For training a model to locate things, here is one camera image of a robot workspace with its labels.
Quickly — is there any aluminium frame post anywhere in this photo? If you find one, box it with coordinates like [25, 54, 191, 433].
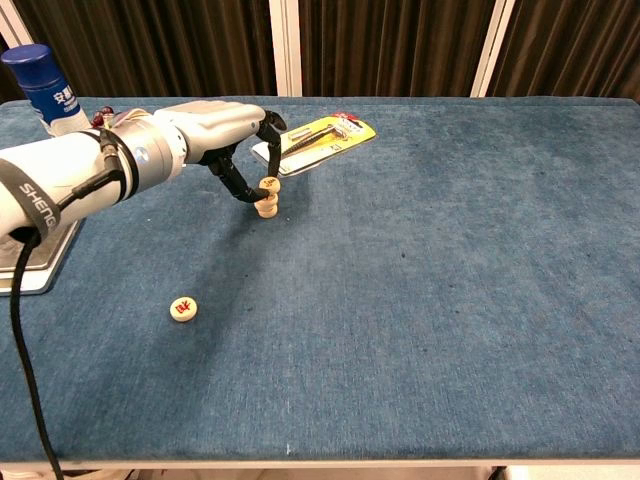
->
[0, 3, 35, 51]
[268, 0, 304, 98]
[469, 0, 524, 99]

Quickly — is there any black curtain panel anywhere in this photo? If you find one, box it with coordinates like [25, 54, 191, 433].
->
[298, 0, 496, 98]
[12, 0, 279, 99]
[0, 29, 31, 104]
[487, 0, 640, 104]

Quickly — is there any blue felt table cloth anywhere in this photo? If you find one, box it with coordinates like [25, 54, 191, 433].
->
[0, 95, 640, 464]

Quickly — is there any blue capped clear bottle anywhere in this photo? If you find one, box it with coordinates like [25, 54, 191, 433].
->
[0, 43, 91, 137]

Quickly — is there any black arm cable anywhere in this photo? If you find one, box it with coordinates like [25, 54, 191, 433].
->
[9, 128, 126, 480]

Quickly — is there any dark red grape bunch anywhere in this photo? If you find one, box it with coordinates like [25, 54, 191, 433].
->
[92, 106, 120, 129]

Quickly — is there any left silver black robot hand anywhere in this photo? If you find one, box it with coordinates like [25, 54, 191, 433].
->
[152, 100, 288, 205]

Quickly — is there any yellow razor blister pack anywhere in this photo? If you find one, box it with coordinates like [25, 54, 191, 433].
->
[252, 112, 378, 178]

